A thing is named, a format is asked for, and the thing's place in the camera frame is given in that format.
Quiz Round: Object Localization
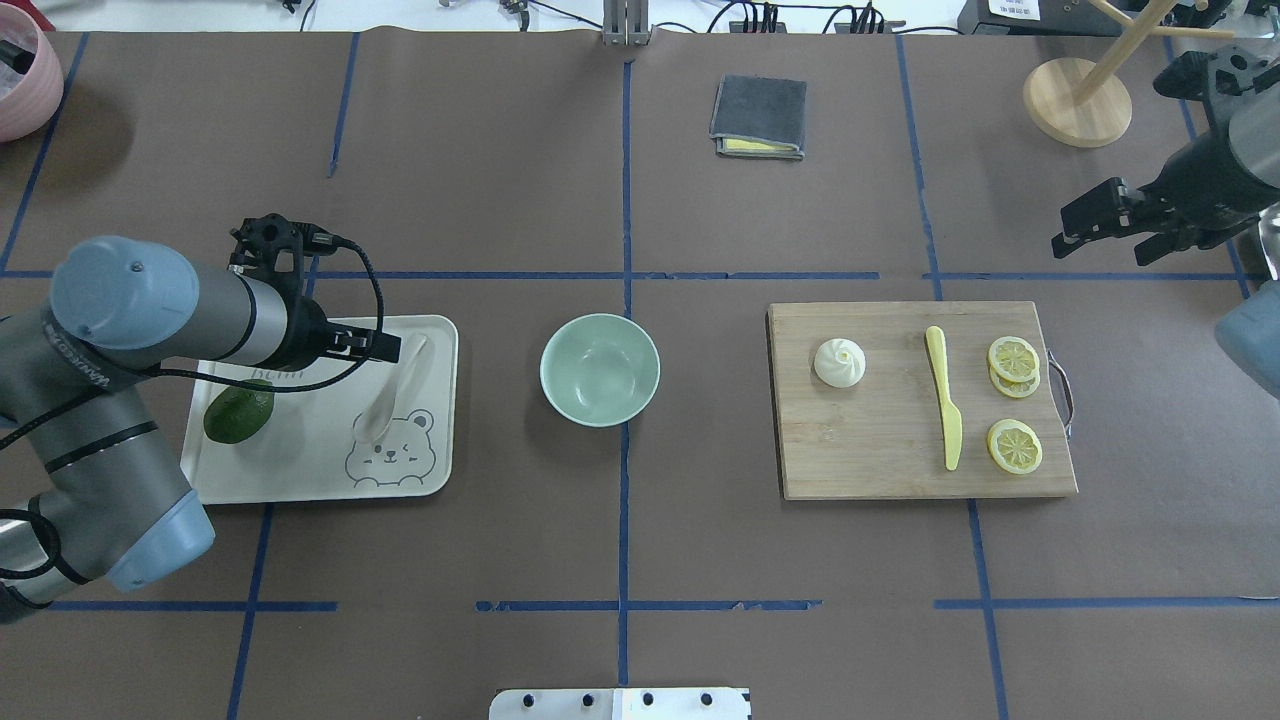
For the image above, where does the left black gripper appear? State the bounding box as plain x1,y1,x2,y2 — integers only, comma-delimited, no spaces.
291,319,402,369

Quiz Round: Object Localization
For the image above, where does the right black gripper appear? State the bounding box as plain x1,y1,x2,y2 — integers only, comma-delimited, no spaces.
1050,177,1216,266

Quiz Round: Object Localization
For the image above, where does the white ceramic spoon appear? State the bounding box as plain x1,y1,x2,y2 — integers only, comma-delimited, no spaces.
353,333,428,445

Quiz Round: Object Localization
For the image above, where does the white steamed bun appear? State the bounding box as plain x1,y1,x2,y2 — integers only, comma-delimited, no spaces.
812,338,867,389

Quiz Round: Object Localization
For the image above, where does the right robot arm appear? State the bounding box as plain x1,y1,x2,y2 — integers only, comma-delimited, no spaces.
1051,99,1277,266

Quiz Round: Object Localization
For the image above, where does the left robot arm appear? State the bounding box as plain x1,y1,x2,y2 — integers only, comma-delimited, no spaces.
3,214,399,624

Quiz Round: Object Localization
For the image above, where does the mint green bowl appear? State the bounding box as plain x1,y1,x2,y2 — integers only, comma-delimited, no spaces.
539,313,662,428

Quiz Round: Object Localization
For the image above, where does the pink ice bowl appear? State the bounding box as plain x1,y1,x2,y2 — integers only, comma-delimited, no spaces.
1,3,65,143

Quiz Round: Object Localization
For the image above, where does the cream bear serving tray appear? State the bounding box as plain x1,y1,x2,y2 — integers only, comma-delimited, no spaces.
180,315,460,505

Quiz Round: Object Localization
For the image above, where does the wooden mug tree stand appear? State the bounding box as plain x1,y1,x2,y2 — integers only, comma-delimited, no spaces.
1021,1,1236,149

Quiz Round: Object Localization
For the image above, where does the upper lemon slice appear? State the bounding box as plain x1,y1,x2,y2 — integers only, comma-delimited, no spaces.
987,336,1041,384

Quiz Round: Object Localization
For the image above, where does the lower lemon slice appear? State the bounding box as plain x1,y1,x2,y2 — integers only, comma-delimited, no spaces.
986,418,1044,475

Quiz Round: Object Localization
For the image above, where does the yellow plastic knife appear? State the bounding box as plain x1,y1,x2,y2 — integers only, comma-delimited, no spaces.
925,325,964,471

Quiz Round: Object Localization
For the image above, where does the wooden cutting board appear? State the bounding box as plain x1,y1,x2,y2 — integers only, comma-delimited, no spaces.
767,301,1078,500

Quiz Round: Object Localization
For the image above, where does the grey folded cloth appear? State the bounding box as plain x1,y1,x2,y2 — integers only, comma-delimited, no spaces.
709,74,809,161

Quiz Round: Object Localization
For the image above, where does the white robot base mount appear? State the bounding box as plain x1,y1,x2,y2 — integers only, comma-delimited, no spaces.
488,685,753,719

